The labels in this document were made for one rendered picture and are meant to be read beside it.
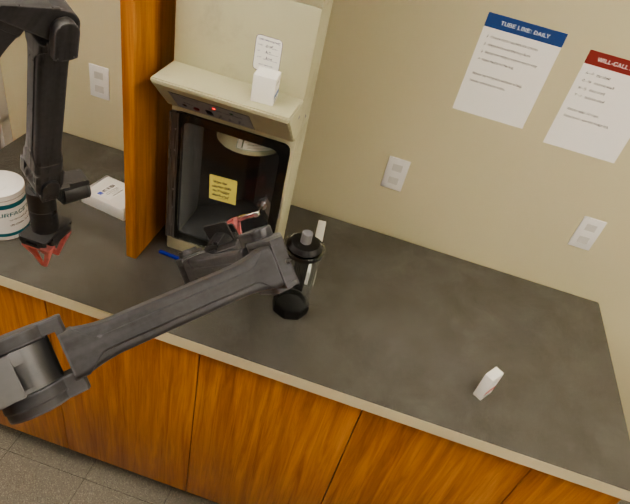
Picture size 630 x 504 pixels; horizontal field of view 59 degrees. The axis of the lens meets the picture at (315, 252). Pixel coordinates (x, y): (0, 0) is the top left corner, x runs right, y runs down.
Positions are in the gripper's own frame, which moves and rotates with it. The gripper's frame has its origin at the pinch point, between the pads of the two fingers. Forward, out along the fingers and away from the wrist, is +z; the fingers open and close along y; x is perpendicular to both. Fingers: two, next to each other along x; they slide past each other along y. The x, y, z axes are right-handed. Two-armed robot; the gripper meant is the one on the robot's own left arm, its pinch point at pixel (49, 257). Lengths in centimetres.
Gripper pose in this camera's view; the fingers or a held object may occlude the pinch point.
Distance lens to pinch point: 143.5
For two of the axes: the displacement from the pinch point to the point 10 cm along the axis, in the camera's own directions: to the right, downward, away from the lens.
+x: -9.5, -3.0, 0.8
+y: 2.5, -5.8, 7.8
